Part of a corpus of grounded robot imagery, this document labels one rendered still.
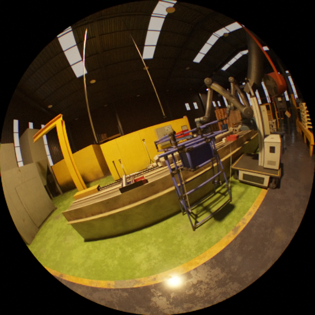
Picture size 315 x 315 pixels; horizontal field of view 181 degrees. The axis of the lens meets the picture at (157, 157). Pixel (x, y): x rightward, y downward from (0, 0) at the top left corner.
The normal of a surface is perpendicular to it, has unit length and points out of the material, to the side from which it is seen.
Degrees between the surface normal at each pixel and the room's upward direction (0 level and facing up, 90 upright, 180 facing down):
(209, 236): 0
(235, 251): 0
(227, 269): 0
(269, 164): 90
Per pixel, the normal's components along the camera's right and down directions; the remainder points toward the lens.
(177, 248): -0.31, -0.93
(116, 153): 0.28, 0.13
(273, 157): -0.87, 0.37
